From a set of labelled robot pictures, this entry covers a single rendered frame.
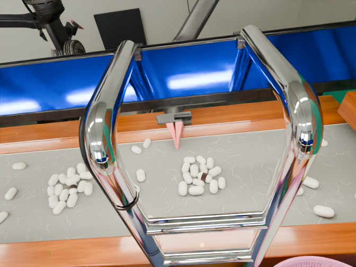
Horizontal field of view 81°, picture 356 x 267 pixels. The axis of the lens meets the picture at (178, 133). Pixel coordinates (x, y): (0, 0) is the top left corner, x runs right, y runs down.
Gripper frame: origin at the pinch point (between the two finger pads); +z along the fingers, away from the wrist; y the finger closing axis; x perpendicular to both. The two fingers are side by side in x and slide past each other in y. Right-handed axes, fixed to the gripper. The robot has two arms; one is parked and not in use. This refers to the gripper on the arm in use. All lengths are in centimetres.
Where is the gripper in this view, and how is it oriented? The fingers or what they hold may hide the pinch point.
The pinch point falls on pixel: (177, 146)
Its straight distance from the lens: 60.8
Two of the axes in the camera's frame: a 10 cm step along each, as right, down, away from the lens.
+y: 9.9, -1.0, -0.6
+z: 0.9, 9.9, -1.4
